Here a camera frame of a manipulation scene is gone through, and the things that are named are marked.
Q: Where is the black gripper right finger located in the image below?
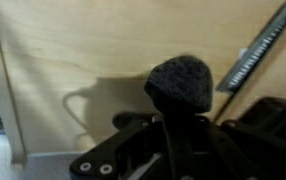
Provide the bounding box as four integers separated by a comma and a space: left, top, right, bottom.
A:
196, 97, 286, 180

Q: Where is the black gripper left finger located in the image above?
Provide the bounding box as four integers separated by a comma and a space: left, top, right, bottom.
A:
69, 112, 170, 180

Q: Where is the dark grey sock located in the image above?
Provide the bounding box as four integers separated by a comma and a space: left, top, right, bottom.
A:
144, 55, 213, 115

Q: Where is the metal drawer slide rail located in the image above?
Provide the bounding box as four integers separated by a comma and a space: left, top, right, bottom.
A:
216, 0, 286, 94

